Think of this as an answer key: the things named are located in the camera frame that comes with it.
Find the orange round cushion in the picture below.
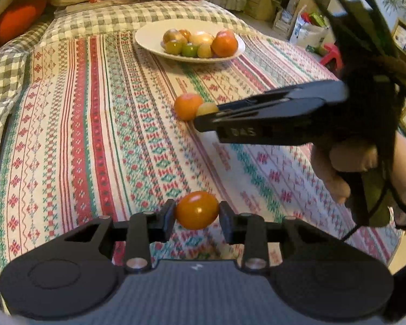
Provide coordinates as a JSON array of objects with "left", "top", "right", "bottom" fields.
[{"left": 0, "top": 0, "right": 48, "bottom": 55}]

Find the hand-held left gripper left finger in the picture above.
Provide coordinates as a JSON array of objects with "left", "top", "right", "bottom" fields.
[{"left": 65, "top": 199, "right": 176, "bottom": 273}]

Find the striped patterned blanket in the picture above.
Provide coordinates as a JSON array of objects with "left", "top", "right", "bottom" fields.
[{"left": 0, "top": 30, "right": 403, "bottom": 312}]

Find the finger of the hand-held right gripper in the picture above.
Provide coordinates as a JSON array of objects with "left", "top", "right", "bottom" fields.
[
  {"left": 194, "top": 99, "right": 329, "bottom": 132},
  {"left": 219, "top": 80, "right": 347, "bottom": 112}
]

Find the white fluted plate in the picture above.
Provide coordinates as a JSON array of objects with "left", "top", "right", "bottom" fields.
[{"left": 135, "top": 18, "right": 246, "bottom": 63}]

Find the pale yellow round fruit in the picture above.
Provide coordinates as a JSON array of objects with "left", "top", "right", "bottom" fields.
[{"left": 188, "top": 32, "right": 214, "bottom": 46}]

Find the red plastic stool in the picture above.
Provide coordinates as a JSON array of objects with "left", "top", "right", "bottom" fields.
[{"left": 320, "top": 42, "right": 346, "bottom": 73}]

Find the person's right hand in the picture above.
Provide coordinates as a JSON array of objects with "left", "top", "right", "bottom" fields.
[{"left": 310, "top": 139, "right": 381, "bottom": 204}]

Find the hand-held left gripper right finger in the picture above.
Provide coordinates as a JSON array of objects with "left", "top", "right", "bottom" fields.
[{"left": 219, "top": 201, "right": 329, "bottom": 271}]

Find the grey checkered quilt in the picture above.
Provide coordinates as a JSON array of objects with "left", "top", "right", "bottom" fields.
[{"left": 0, "top": 0, "right": 258, "bottom": 183}]

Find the white shopping bag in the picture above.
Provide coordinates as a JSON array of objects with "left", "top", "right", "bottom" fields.
[{"left": 289, "top": 12, "right": 332, "bottom": 50}]

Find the orange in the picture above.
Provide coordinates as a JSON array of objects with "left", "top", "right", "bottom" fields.
[
  {"left": 211, "top": 29, "right": 239, "bottom": 58},
  {"left": 174, "top": 93, "right": 204, "bottom": 121}
]

